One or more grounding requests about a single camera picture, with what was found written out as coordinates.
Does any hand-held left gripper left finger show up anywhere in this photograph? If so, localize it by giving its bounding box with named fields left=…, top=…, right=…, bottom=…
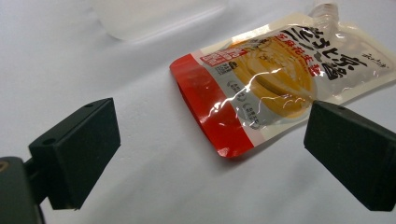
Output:
left=27, top=97, right=121, bottom=210

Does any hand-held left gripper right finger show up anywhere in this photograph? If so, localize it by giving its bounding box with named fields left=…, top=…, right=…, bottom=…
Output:
left=303, top=100, right=396, bottom=213

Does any sesame sauce pouch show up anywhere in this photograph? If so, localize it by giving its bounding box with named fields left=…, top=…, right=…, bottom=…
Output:
left=169, top=2, right=396, bottom=159

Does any clear plastic container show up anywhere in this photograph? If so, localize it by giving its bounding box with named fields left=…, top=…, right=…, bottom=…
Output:
left=92, top=0, right=229, bottom=42

